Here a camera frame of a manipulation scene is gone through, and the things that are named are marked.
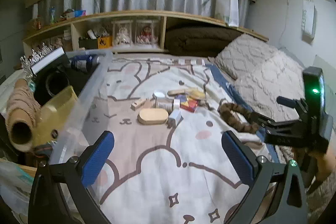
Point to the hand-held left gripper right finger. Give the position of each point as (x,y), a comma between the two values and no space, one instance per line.
(237,158)

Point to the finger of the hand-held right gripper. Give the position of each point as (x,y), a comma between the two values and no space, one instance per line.
(265,121)
(286,101)

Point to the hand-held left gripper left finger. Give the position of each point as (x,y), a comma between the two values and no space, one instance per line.
(98,158)

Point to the brown braided hairband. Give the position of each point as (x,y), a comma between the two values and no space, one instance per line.
(233,119)

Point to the clear plastic storage bin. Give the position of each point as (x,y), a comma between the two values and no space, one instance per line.
(86,98)

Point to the oval wooden box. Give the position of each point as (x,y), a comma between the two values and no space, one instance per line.
(153,116)

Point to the white charger plug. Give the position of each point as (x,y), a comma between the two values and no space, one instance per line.
(174,118)

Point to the clear toothpick jar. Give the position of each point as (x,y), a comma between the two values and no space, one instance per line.
(164,104)

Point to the beige twine spool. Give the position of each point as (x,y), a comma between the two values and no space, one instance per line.
(21,113)

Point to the silver tiara crown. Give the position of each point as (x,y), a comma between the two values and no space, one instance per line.
(36,58)

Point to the person's right forearm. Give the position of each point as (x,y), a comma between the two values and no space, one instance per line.
(326,165)

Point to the beige fluffy blanket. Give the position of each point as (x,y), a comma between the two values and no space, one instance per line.
(262,74)

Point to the yellow plastic container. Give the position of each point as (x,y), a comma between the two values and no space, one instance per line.
(59,106)

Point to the bear printed bed sheet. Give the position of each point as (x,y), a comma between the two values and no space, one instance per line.
(170,166)

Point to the small wooden block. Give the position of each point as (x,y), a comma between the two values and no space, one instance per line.
(138,103)

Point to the colourful puzzle box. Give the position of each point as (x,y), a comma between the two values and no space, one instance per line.
(189,105)

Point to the yellow item in clear bag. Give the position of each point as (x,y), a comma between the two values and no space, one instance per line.
(197,94)

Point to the white round lid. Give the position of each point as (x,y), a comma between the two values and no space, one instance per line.
(158,95)

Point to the flat wooden stick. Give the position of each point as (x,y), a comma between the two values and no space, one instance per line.
(177,92)

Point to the black box with white edge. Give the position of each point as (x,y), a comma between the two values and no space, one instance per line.
(52,77)

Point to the blue bottle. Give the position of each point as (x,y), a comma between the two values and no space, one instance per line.
(81,63)

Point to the folded brown quilt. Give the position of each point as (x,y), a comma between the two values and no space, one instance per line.
(199,40)

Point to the black storage box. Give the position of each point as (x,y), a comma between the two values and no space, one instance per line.
(88,43)

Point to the yellow box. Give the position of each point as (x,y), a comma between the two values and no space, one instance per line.
(104,43)

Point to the row of small figurines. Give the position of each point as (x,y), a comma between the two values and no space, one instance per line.
(50,43)

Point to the doll in clear case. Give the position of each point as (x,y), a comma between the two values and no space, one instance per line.
(147,33)
(122,33)

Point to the wooden headboard shelf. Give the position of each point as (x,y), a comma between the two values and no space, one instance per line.
(126,14)

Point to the blue tissue pack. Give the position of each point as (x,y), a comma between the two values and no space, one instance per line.
(76,13)

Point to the red bottle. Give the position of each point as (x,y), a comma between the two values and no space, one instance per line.
(38,23)

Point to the green bottle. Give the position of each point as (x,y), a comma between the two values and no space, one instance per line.
(52,15)

